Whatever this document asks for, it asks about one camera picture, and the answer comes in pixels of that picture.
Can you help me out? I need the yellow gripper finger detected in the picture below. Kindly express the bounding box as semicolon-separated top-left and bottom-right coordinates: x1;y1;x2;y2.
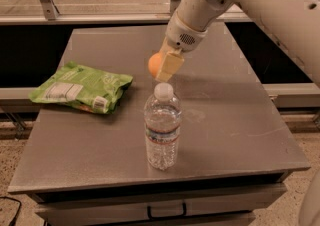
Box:
159;38;173;55
155;52;184;82

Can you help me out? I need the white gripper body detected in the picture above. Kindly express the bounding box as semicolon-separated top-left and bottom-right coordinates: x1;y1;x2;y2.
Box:
165;12;207;52

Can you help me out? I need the orange fruit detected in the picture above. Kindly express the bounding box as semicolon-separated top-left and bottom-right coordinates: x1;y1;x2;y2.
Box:
148;53;162;77

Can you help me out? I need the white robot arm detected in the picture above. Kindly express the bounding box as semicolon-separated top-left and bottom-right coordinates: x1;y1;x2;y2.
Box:
151;0;320;85

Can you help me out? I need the green rice chip bag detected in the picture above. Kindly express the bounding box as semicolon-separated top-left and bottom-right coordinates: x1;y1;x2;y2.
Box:
29;61;133;114

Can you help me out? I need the clear plastic water bottle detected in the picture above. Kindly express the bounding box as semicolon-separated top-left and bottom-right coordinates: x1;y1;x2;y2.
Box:
144;83;182;170

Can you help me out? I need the grey metal drawer cabinet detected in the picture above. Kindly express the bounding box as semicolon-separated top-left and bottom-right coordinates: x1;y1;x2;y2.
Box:
8;23;309;226

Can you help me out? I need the black drawer handle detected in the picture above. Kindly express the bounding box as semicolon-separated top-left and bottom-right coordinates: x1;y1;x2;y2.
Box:
147;203;187;220

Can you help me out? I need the black floor cable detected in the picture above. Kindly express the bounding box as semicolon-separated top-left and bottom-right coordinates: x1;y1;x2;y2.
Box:
0;196;22;226

